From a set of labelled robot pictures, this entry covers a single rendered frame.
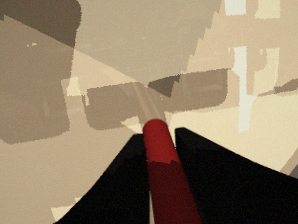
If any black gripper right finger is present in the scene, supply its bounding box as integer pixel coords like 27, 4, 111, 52
176, 127, 298, 224

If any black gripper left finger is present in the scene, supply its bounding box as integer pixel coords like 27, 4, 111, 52
53, 133, 150, 224

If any red peg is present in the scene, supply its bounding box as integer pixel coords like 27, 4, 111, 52
142, 119, 202, 224

